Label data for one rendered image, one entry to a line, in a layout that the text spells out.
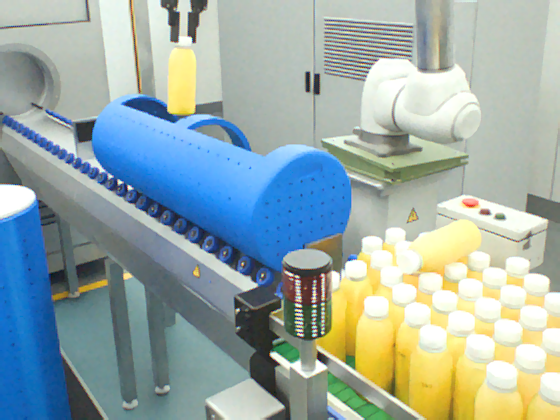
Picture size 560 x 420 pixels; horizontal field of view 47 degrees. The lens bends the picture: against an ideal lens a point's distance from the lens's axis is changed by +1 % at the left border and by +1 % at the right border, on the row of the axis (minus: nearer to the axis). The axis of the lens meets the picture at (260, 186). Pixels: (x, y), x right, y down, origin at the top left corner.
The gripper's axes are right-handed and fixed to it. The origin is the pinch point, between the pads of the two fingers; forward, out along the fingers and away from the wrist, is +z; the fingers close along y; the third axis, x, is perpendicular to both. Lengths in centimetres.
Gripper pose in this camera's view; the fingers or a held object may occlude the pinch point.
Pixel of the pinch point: (183, 27)
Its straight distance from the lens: 153.4
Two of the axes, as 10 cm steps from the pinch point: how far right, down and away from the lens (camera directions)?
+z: -0.7, 9.6, 2.8
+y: -8.1, 1.1, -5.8
